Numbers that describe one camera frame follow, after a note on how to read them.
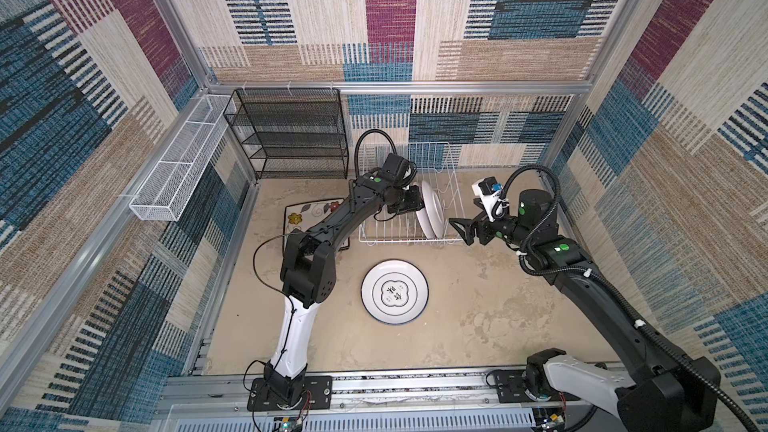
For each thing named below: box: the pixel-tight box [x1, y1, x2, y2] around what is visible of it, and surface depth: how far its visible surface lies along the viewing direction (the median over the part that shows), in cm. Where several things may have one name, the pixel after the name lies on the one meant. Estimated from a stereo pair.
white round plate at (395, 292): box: [361, 259, 430, 325], surface depth 91 cm
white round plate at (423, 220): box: [416, 207, 434, 239], surface depth 91 cm
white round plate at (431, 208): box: [421, 180, 443, 238], surface depth 93 cm
